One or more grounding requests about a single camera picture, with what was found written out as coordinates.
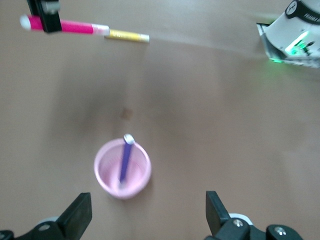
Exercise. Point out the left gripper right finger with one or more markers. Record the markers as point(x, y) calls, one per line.
point(217, 220)

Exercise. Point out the yellow highlighter pen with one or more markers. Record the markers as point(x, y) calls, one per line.
point(125, 35)

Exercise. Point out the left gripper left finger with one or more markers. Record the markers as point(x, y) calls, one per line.
point(75, 217)

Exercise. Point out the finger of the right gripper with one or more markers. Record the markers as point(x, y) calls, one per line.
point(51, 21)

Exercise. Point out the pink highlighter pen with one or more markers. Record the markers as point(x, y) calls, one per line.
point(75, 27)

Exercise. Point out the purple highlighter pen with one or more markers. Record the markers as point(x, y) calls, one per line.
point(126, 160)

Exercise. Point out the pink cup holder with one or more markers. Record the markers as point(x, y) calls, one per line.
point(107, 172)

